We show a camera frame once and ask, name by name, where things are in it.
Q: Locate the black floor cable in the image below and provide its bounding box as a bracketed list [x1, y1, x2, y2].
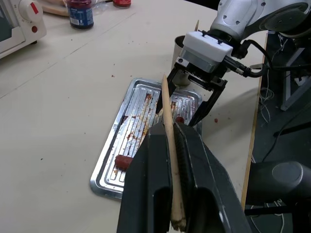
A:
[261, 109, 311, 162]

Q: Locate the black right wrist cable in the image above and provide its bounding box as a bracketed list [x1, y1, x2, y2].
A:
[225, 39, 272, 79]

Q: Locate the stained metal baking tray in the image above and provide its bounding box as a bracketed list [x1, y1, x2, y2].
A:
[89, 77, 203, 200]

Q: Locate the blue labelled sauce jar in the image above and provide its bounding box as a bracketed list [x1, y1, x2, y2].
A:
[67, 0, 95, 31]

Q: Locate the metal cup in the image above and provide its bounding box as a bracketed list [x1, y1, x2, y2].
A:
[173, 35, 192, 87]

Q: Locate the black rounded robot body part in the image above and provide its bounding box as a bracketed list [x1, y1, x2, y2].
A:
[244, 160, 311, 217]

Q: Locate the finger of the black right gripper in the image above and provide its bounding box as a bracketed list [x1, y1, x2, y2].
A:
[155, 63, 182, 115]
[189, 77, 228, 126]

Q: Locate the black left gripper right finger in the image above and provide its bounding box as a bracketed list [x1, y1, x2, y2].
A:
[173, 122, 252, 233]

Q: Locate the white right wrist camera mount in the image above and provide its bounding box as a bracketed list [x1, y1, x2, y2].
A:
[182, 31, 234, 63]

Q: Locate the grey metal frame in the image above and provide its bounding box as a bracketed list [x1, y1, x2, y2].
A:
[280, 46, 311, 112]

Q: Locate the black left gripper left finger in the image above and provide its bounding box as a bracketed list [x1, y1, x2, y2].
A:
[116, 122, 173, 233]

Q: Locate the red sauce jar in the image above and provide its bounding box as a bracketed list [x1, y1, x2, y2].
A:
[112, 0, 132, 9]

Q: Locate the white toaster oven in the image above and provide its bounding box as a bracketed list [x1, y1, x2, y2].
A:
[0, 0, 48, 60]

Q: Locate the white floor cable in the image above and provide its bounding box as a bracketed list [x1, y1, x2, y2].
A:
[257, 72, 272, 123]

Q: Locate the wooden cutting board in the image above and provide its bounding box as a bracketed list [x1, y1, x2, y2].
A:
[40, 0, 71, 17]

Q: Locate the long wooden skewer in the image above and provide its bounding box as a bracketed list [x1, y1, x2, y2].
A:
[161, 74, 188, 231]

